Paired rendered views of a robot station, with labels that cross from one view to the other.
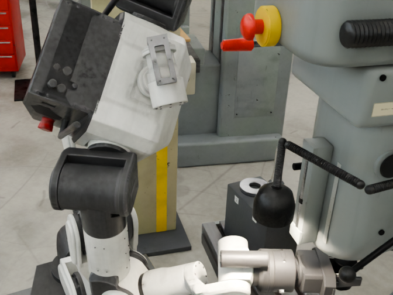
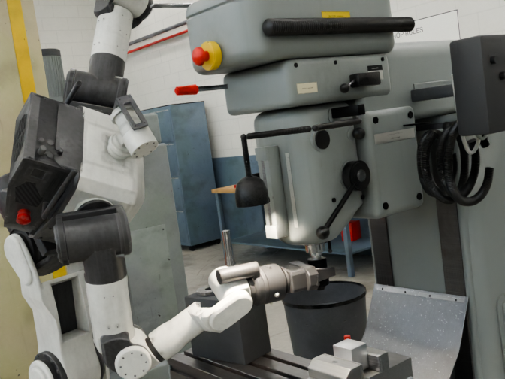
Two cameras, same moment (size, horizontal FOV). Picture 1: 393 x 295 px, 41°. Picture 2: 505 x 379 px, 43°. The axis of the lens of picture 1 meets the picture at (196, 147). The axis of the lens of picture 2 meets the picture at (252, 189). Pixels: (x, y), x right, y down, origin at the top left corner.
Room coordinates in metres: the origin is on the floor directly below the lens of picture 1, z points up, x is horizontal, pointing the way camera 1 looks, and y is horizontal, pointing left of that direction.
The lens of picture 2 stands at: (-0.55, 0.35, 1.61)
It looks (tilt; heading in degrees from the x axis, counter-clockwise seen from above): 6 degrees down; 339
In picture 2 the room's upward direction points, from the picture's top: 8 degrees counter-clockwise
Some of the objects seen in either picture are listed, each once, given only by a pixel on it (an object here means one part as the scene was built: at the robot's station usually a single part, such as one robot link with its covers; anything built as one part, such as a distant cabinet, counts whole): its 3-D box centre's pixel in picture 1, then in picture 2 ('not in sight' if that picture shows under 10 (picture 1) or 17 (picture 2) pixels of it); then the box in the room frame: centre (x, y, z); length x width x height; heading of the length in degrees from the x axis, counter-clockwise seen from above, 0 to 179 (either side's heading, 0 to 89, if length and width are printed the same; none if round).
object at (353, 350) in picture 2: not in sight; (350, 356); (0.77, -0.34, 1.03); 0.06 x 0.05 x 0.06; 17
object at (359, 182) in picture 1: (326, 165); (281, 131); (0.68, -0.20, 1.58); 0.17 x 0.01 x 0.01; 38
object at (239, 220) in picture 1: (260, 222); (227, 321); (1.28, -0.20, 1.03); 0.22 x 0.12 x 0.20; 28
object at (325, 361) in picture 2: not in sight; (334, 370); (0.76, -0.29, 1.02); 0.12 x 0.06 x 0.04; 17
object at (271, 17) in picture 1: (267, 26); (210, 56); (0.78, -0.10, 1.76); 0.06 x 0.02 x 0.06; 17
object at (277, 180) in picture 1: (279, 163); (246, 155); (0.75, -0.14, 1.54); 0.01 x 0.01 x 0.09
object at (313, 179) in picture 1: (310, 192); (272, 192); (0.81, -0.21, 1.45); 0.04 x 0.04 x 0.21; 17
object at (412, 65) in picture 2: not in sight; (425, 80); (0.99, -0.80, 1.66); 0.80 x 0.23 x 0.20; 107
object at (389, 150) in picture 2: not in sight; (361, 162); (0.90, -0.51, 1.47); 0.24 x 0.19 x 0.26; 17
